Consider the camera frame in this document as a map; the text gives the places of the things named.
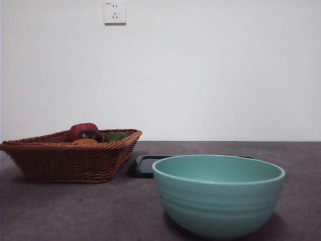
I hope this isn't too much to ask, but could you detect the dark purple onion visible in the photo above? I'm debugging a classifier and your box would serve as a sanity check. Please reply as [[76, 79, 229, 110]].
[[75, 128, 103, 143]]

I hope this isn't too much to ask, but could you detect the dark rectangular tray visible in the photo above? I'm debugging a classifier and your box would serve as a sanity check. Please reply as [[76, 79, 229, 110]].
[[128, 155, 253, 179]]

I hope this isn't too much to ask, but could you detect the golden-brown fuzzy kiwi fruit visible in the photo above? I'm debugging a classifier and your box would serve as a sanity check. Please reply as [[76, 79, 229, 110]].
[[72, 138, 100, 145]]

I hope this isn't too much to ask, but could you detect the teal ceramic bowl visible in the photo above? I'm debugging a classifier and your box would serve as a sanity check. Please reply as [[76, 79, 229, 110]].
[[151, 154, 286, 240]]

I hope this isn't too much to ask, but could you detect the red apple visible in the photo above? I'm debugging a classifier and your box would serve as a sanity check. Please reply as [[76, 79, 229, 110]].
[[69, 123, 98, 141]]

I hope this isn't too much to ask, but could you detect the brown wicker basket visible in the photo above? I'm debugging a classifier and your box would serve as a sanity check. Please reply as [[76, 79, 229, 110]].
[[0, 128, 143, 184]]

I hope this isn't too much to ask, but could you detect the green avocado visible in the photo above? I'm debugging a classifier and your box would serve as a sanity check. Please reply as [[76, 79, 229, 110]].
[[104, 132, 128, 143]]

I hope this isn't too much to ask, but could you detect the white wall socket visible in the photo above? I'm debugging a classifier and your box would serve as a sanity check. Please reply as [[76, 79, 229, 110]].
[[104, 0, 127, 25]]

